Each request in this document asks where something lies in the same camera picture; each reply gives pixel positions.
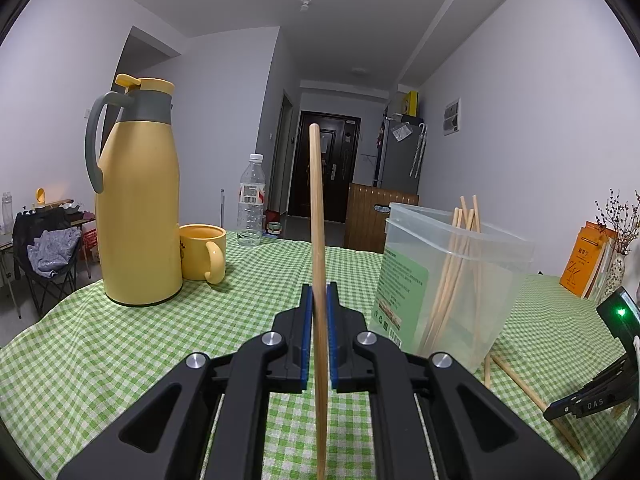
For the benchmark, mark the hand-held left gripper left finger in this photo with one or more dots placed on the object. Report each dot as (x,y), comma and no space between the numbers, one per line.
(307,340)

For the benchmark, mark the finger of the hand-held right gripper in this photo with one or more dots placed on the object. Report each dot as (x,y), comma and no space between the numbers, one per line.
(560,410)

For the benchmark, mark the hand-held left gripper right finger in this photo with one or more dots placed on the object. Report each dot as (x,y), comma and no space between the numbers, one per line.
(333,340)

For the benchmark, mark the clear plastic container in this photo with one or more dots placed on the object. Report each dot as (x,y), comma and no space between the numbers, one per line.
(500,300)

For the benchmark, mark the floral ceramic vase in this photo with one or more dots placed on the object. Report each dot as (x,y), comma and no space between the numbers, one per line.
(615,280)

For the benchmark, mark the pale upright books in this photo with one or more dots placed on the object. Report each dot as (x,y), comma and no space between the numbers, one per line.
(606,270)

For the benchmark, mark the orange book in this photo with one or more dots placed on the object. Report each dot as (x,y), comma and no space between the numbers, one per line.
(582,260)

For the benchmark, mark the dried berry branches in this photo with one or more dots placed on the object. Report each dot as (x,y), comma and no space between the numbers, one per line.
(620,220)

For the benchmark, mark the brown wooden cabinet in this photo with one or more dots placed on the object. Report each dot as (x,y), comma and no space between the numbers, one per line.
(360,220)

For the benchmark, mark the yellow mug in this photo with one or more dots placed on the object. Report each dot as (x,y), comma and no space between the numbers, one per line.
(197,255)

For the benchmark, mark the clear plastic water bottle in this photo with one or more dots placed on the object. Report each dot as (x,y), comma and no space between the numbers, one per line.
(250,210)

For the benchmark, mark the thin metal pole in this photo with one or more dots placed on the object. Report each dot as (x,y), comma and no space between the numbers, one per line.
(222,210)

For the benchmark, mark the dark entrance door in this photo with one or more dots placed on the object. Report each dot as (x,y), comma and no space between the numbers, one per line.
(300,185)

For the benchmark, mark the grey refrigerator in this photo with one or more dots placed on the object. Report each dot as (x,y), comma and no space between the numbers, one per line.
(395,170)

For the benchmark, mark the grey interior door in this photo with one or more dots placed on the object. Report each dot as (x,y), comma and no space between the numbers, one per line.
(282,160)

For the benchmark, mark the green checked tablecloth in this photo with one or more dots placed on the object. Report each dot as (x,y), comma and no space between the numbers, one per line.
(100,360)

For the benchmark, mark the folded white umbrella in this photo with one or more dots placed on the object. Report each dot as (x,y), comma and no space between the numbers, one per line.
(419,150)

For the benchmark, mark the yellow thermos jug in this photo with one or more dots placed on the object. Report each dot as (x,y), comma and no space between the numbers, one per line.
(140,210)

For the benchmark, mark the clear plastic pouch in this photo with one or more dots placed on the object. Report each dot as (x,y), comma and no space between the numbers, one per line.
(401,131)

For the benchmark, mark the red plastic basket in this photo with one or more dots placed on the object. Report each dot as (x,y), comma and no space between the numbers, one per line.
(90,247)

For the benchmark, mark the yellow box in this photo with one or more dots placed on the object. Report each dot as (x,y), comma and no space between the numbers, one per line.
(411,102)

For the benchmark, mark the grey blue cloth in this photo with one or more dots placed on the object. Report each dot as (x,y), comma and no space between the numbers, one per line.
(52,252)

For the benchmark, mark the flush ceiling lamp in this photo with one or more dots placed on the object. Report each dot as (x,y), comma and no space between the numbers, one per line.
(358,70)

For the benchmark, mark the black folding chair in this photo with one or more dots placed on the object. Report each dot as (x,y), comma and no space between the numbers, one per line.
(22,240)

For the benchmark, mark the small yellow lamp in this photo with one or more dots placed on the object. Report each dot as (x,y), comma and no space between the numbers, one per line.
(40,196)

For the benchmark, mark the white ceiling lamp socket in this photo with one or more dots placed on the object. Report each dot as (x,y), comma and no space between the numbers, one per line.
(306,5)

